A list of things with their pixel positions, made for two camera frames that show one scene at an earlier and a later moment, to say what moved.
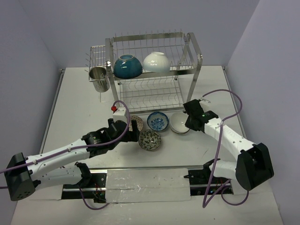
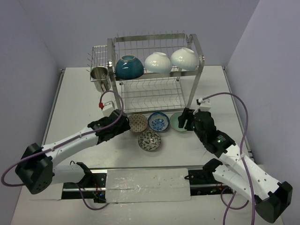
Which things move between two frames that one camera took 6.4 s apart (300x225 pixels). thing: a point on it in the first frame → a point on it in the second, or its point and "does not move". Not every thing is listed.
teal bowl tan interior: (128, 67) does not move
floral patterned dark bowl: (149, 140) does not move
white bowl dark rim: (177, 121) → (184, 59)
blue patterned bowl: (157, 121) does not move
